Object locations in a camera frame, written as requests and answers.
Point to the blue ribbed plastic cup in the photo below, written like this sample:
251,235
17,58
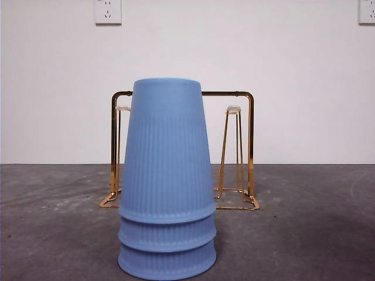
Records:
167,263
167,146
167,235

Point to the white wall socket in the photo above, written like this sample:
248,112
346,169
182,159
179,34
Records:
107,11
367,11

